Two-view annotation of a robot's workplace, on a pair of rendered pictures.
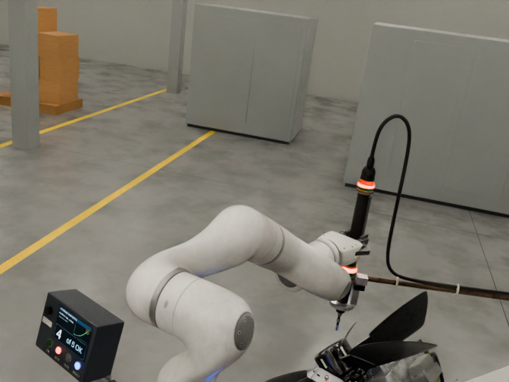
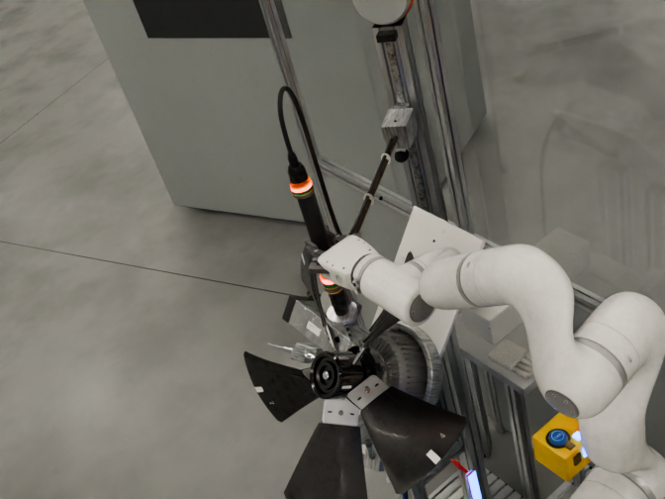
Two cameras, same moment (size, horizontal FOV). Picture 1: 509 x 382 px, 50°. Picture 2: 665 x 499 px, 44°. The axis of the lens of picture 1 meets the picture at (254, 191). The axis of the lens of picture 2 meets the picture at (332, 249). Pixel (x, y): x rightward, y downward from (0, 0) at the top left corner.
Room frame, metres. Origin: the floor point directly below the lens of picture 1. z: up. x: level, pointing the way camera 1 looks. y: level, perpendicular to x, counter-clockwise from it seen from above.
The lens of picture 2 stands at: (0.69, 0.95, 2.68)
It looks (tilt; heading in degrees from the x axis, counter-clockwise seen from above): 37 degrees down; 297
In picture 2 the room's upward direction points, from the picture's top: 17 degrees counter-clockwise
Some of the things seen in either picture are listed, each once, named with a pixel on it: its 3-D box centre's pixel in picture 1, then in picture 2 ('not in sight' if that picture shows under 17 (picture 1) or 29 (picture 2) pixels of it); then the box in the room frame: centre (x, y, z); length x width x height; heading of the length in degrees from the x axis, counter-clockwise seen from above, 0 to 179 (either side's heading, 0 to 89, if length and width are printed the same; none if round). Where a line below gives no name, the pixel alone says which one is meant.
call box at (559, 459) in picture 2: not in sight; (572, 440); (0.87, -0.31, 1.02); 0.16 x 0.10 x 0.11; 54
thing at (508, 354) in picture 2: not in sight; (516, 358); (1.06, -0.70, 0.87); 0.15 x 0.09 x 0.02; 148
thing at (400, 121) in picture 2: not in sight; (400, 127); (1.32, -0.91, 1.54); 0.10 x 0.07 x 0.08; 89
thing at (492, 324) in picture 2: not in sight; (492, 306); (1.15, -0.86, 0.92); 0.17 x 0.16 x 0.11; 54
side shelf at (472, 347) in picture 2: not in sight; (506, 340); (1.11, -0.80, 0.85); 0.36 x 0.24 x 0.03; 144
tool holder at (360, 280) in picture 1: (348, 289); (338, 295); (1.34, -0.29, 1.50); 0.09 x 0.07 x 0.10; 89
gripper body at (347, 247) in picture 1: (335, 248); (352, 262); (1.25, -0.22, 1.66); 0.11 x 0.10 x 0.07; 144
